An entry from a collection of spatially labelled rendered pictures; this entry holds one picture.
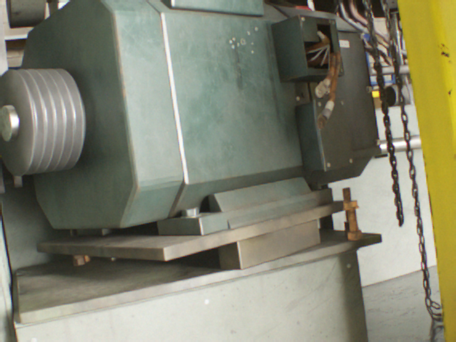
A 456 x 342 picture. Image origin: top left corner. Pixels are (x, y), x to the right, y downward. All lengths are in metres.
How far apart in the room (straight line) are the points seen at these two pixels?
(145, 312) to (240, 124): 0.40
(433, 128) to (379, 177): 0.99
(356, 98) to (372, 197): 0.63
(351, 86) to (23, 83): 0.77
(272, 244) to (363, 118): 0.48
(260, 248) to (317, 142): 0.27
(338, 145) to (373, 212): 0.78
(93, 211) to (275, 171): 0.38
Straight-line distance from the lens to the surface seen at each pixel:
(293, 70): 1.18
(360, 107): 1.42
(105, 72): 1.01
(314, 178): 1.32
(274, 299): 1.15
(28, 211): 1.64
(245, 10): 1.19
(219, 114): 1.07
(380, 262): 2.00
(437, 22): 1.00
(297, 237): 1.13
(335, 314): 1.23
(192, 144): 1.02
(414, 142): 1.98
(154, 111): 0.98
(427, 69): 1.01
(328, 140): 1.20
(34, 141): 1.02
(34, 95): 1.04
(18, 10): 1.81
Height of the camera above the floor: 0.48
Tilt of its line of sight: 1 degrees down
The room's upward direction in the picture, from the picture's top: 9 degrees counter-clockwise
